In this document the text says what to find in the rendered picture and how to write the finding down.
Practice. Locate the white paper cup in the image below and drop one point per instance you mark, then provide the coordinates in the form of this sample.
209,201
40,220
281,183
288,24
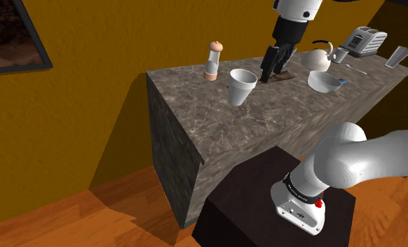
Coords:
240,89

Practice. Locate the silver toaster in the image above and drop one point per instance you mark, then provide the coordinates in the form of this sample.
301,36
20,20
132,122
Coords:
366,41

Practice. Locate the grey mug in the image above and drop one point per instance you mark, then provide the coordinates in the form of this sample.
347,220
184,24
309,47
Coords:
339,55

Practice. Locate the pink pepper mill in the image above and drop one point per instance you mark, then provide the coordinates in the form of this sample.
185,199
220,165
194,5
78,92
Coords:
212,63

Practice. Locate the dark robot stand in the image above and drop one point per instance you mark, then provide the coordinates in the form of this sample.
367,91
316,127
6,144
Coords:
245,205

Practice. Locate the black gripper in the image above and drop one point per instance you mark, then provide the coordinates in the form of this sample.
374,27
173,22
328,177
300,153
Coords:
289,31

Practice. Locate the small blue object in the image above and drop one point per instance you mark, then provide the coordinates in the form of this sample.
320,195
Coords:
343,81

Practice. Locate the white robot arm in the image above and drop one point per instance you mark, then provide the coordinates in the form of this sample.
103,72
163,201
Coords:
354,160

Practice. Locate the grey drinking glass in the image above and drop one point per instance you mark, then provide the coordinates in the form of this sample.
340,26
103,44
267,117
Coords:
397,57

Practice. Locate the brown flat board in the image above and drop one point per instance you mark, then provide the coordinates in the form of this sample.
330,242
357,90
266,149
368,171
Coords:
282,77

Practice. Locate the white bowl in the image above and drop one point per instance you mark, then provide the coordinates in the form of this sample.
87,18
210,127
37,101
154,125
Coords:
322,83

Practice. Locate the dark framed wall picture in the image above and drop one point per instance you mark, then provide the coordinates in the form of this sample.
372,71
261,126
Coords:
9,37

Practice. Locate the silver spoon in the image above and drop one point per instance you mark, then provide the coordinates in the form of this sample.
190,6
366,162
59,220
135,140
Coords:
356,69

